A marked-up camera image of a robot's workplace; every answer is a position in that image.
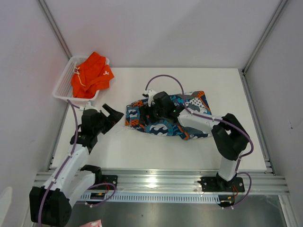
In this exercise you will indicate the pink cloth piece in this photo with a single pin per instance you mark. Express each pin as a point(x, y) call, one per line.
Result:
point(96, 223)

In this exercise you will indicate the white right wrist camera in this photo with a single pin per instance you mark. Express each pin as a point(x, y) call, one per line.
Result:
point(149, 94)

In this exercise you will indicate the patterned blue orange shorts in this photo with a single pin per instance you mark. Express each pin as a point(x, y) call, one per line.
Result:
point(193, 100)

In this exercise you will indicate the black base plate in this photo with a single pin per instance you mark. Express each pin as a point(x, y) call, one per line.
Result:
point(218, 184)
point(106, 180)

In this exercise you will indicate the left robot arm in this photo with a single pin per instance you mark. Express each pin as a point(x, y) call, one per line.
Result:
point(51, 204)

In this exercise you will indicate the white plastic basket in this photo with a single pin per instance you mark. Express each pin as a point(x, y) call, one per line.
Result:
point(63, 88)

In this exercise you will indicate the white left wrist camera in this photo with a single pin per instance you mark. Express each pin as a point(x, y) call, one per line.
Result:
point(89, 105)

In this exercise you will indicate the left aluminium frame post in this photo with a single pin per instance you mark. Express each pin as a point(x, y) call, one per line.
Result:
point(54, 27)

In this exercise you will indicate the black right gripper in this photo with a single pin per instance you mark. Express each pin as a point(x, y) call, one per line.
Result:
point(145, 110)

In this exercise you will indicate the aluminium frame post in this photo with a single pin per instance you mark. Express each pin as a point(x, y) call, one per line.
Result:
point(266, 34)
point(54, 27)

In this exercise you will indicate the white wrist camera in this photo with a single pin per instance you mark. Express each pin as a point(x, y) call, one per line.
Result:
point(89, 105)
point(149, 94)

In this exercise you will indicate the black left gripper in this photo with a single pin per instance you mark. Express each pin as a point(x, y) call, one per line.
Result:
point(114, 116)

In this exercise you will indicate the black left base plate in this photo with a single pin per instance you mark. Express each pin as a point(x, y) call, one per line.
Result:
point(106, 180)

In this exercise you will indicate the white slotted cable duct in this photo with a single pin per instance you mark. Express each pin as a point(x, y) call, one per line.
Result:
point(196, 198)

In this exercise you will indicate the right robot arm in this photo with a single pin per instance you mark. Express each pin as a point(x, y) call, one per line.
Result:
point(229, 135)

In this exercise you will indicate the right aluminium frame post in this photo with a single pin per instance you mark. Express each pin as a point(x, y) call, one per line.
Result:
point(266, 34)

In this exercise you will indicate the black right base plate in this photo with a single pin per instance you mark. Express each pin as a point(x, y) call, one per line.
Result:
point(218, 184)

